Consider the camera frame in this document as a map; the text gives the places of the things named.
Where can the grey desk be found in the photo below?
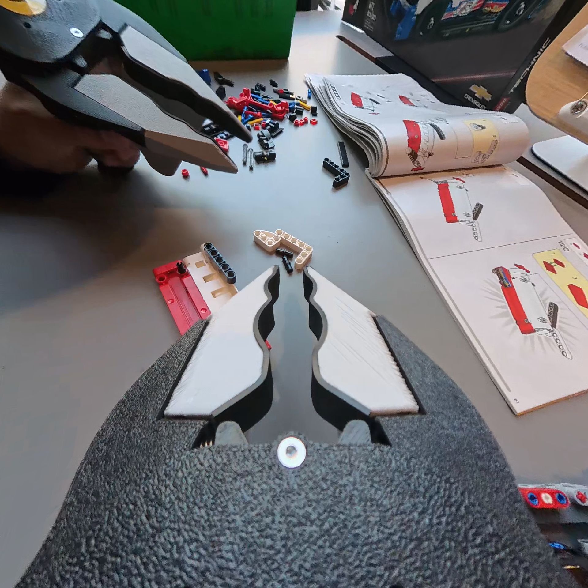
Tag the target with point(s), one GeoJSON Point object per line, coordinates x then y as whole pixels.
{"type": "Point", "coordinates": [92, 367]}

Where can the toy brick race car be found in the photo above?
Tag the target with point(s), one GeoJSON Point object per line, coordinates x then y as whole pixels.
{"type": "Point", "coordinates": [551, 500]}

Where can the green plastic bin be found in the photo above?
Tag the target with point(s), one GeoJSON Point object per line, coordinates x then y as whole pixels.
{"type": "Point", "coordinates": [220, 27]}

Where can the open instruction booklet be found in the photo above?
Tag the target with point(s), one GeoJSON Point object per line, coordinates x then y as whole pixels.
{"type": "Point", "coordinates": [482, 220]}

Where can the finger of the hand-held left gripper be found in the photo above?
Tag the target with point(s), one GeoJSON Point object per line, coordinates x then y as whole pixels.
{"type": "Point", "coordinates": [183, 87]}
{"type": "Point", "coordinates": [124, 105]}

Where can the pile of brick pieces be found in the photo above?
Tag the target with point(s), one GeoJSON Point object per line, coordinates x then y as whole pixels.
{"type": "Point", "coordinates": [271, 110]}

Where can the black straight five-hole beam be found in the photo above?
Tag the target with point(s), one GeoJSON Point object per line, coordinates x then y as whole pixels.
{"type": "Point", "coordinates": [221, 262]}

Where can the wooden document stand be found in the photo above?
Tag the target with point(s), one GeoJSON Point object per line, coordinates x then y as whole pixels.
{"type": "Point", "coordinates": [551, 82]}

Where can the white perforated brick plate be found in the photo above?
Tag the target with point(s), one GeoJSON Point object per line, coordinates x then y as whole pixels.
{"type": "Point", "coordinates": [266, 240]}

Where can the printed instruction sheet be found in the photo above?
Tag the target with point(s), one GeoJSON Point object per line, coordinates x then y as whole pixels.
{"type": "Point", "coordinates": [579, 46]}

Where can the white angled brick beam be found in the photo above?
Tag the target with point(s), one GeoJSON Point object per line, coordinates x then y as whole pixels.
{"type": "Point", "coordinates": [301, 250]}

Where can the red and white brick panel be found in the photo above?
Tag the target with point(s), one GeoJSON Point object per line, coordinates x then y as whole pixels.
{"type": "Point", "coordinates": [183, 294]}

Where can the person's left hand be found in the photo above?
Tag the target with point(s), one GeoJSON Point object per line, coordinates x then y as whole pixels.
{"type": "Point", "coordinates": [46, 138]}

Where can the small black brick pin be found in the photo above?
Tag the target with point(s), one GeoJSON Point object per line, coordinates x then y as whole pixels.
{"type": "Point", "coordinates": [287, 264]}
{"type": "Point", "coordinates": [285, 252]}

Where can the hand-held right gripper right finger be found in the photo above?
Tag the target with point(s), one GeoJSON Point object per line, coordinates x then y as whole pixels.
{"type": "Point", "coordinates": [363, 363]}

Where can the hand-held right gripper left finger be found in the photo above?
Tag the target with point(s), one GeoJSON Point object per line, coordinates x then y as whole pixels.
{"type": "Point", "coordinates": [216, 367]}

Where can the black toy set box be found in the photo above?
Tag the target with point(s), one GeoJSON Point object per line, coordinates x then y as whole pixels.
{"type": "Point", "coordinates": [459, 50]}

